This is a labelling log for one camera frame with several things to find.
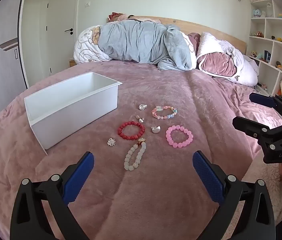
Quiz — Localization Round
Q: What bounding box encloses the white room door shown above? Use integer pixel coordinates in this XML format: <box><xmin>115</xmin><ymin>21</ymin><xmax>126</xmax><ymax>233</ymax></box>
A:
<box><xmin>46</xmin><ymin>0</ymin><xmax>78</xmax><ymax>74</ymax></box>

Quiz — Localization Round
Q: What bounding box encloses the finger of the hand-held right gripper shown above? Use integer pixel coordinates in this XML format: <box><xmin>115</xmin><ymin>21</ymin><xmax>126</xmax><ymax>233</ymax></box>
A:
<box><xmin>249</xmin><ymin>92</ymin><xmax>282</xmax><ymax>116</ymax></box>
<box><xmin>232</xmin><ymin>116</ymin><xmax>282</xmax><ymax>151</ymax></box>

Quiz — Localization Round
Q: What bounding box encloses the wooden headboard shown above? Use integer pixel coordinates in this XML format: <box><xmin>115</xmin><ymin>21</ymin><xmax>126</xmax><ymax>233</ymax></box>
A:
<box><xmin>106</xmin><ymin>16</ymin><xmax>246</xmax><ymax>55</ymax></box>

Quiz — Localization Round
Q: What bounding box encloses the white wall shelf unit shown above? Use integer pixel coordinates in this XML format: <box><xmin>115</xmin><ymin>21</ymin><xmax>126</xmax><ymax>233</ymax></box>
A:
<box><xmin>248</xmin><ymin>0</ymin><xmax>282</xmax><ymax>98</ymax></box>

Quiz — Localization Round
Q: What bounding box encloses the white fluffy rug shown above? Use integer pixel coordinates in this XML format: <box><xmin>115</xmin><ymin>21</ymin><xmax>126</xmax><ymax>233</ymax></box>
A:
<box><xmin>242</xmin><ymin>164</ymin><xmax>282</xmax><ymax>222</ymax></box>

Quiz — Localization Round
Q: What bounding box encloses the pink bead bracelet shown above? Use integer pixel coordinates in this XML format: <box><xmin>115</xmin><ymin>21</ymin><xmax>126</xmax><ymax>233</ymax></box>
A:
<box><xmin>165</xmin><ymin>125</ymin><xmax>194</xmax><ymax>148</ymax></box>

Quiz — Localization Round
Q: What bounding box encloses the pink and white quilt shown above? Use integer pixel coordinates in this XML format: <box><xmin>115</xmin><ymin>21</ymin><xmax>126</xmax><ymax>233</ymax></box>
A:
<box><xmin>186</xmin><ymin>32</ymin><xmax>259</xmax><ymax>85</ymax></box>

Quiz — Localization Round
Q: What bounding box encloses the white cartoon print quilt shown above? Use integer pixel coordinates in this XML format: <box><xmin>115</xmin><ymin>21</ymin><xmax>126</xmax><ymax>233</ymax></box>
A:
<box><xmin>73</xmin><ymin>24</ymin><xmax>111</xmax><ymax>64</ymax></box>

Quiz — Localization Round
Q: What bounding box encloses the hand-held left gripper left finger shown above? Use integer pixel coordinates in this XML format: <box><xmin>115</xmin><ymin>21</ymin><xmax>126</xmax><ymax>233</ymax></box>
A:
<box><xmin>10</xmin><ymin>151</ymin><xmax>95</xmax><ymax>240</ymax></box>

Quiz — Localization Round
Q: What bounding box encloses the red bead bracelet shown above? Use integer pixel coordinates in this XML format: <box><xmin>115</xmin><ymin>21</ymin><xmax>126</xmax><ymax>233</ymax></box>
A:
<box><xmin>117</xmin><ymin>121</ymin><xmax>146</xmax><ymax>141</ymax></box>

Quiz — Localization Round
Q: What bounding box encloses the white bead bracelet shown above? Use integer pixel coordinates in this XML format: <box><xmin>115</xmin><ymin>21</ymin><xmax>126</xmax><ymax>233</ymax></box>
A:
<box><xmin>123</xmin><ymin>138</ymin><xmax>147</xmax><ymax>171</ymax></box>

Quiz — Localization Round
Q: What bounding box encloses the white plastic storage box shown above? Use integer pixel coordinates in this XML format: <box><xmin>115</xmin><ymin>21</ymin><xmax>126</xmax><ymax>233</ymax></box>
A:
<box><xmin>24</xmin><ymin>71</ymin><xmax>123</xmax><ymax>156</ymax></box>

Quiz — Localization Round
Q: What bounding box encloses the pink plush bed blanket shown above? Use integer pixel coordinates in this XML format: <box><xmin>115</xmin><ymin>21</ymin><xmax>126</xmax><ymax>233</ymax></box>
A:
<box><xmin>0</xmin><ymin>61</ymin><xmax>282</xmax><ymax>240</ymax></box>

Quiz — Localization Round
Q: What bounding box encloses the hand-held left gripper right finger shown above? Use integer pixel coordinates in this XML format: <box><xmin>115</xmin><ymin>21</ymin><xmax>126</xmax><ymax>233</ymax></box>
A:
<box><xmin>192</xmin><ymin>150</ymin><xmax>276</xmax><ymax>240</ymax></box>

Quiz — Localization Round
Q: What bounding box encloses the grey blanket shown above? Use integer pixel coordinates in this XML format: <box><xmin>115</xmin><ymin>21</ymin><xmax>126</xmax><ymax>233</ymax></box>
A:
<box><xmin>98</xmin><ymin>20</ymin><xmax>192</xmax><ymax>71</ymax></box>

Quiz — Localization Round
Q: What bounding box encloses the multicolour bead bracelet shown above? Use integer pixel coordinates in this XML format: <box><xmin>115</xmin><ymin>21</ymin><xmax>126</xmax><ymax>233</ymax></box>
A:
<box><xmin>152</xmin><ymin>106</ymin><xmax>178</xmax><ymax>119</ymax></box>

